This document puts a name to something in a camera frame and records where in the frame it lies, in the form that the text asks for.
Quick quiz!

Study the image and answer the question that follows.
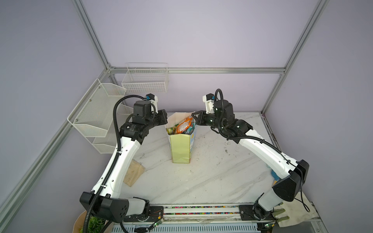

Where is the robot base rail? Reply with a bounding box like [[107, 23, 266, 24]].
[[110, 203, 315, 233]]

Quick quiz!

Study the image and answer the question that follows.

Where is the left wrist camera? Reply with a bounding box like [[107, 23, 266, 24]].
[[146, 93, 158, 113]]

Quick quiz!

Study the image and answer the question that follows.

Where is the white garden glove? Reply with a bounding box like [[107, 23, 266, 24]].
[[273, 192, 319, 227]]

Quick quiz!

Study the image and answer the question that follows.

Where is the white paper gift bag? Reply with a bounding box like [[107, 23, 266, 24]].
[[165, 112, 197, 164]]

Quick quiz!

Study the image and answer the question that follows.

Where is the white wire basket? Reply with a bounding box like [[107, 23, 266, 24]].
[[121, 63, 169, 94]]

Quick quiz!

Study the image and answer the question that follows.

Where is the aluminium frame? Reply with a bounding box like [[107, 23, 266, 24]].
[[0, 0, 331, 233]]

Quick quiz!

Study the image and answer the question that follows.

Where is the green snack bag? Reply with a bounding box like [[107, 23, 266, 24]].
[[166, 124, 178, 136]]

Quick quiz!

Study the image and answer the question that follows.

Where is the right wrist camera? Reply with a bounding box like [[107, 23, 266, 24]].
[[203, 93, 215, 114]]

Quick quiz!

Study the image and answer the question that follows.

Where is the blue toy rake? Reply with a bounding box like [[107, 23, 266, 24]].
[[271, 170, 280, 185]]

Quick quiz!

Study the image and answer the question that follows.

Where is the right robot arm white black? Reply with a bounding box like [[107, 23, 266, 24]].
[[191, 110, 309, 220]]

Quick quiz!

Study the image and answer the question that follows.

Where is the white mesh shelf lower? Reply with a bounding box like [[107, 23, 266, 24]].
[[92, 104, 133, 154]]

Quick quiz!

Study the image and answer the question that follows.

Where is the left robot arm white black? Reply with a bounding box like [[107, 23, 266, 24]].
[[80, 94, 167, 233]]

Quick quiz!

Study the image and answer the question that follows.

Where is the white mesh shelf upper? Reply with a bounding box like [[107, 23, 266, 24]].
[[67, 79, 126, 137]]

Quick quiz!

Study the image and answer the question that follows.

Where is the teal Fox's candy bag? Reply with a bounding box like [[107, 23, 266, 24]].
[[184, 123, 195, 135]]

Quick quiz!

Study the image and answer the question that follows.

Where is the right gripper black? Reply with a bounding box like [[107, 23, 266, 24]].
[[187, 111, 225, 133]]

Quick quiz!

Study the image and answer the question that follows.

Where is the orange Fox's candy bag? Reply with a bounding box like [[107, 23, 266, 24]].
[[175, 116, 193, 134]]

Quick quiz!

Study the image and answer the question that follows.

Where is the white mesh shelf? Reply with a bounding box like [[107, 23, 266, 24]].
[[92, 104, 133, 154], [67, 79, 126, 137]]

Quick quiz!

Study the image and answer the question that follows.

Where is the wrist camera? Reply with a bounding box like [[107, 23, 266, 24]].
[[203, 93, 215, 114], [146, 93, 158, 113]]

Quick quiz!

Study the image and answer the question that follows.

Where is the potted green plant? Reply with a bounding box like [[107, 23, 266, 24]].
[[72, 211, 114, 233]]

